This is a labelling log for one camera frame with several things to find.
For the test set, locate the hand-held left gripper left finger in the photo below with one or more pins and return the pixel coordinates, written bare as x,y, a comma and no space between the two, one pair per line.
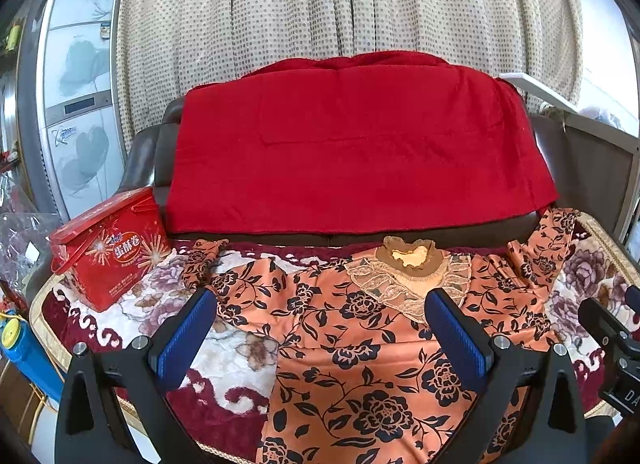
186,336

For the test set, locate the red tin box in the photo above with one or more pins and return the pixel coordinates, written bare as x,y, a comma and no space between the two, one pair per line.
112,254

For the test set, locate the orange floral garment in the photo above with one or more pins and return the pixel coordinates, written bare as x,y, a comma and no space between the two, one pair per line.
370,344

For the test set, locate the clear plastic bag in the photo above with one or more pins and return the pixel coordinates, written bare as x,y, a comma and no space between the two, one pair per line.
25,249

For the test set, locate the blue bottle with yellow cap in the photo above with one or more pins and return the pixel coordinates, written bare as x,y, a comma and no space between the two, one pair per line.
25,349

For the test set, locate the maroon cream floral blanket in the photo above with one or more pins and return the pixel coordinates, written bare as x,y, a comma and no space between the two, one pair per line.
230,359

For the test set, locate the dark brown sofa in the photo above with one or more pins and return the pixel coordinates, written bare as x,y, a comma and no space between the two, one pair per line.
150,153

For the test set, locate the white board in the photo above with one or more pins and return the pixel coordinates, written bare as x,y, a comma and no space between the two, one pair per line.
565,98

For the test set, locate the red blanket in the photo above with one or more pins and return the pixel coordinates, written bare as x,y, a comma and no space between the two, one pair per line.
350,143

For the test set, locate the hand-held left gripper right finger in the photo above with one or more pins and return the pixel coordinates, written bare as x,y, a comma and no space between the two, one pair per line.
459,339

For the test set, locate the silver refrigerator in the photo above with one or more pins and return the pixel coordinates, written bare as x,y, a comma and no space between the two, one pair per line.
75,103

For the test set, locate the beige dotted curtain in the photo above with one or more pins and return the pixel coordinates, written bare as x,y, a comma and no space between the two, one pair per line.
325,8

